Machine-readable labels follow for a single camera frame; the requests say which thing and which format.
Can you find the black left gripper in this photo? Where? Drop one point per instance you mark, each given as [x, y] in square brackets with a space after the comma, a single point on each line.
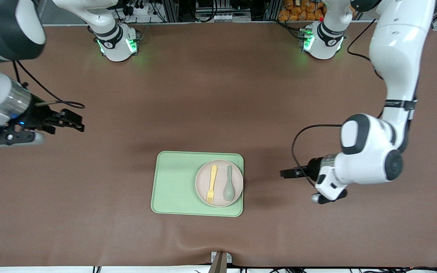
[312, 168]

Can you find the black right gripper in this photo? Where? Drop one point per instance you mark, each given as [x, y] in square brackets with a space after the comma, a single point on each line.
[39, 115]

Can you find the beige round plate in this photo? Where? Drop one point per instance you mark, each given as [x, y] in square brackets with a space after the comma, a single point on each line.
[220, 178]

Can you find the yellow plastic fork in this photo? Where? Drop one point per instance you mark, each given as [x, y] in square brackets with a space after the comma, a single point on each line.
[212, 182]

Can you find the grey-green plastic spoon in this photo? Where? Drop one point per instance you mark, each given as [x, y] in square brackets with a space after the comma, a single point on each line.
[229, 191]

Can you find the brown table mat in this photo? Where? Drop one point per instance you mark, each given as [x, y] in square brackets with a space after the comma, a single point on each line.
[89, 189]

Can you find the light green rectangular tray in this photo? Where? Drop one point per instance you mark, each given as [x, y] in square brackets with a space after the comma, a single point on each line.
[173, 182]

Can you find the white power strip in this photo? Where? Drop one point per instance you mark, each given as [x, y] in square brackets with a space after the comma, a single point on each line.
[139, 10]

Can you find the orange objects pile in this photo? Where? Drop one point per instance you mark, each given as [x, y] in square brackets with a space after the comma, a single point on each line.
[298, 11]

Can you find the white terminal block strip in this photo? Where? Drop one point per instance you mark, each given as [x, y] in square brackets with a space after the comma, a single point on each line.
[222, 18]

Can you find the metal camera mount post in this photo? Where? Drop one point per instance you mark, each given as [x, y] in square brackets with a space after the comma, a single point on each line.
[220, 261]

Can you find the aluminium frame post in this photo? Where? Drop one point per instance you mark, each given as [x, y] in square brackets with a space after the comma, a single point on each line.
[274, 9]
[170, 11]

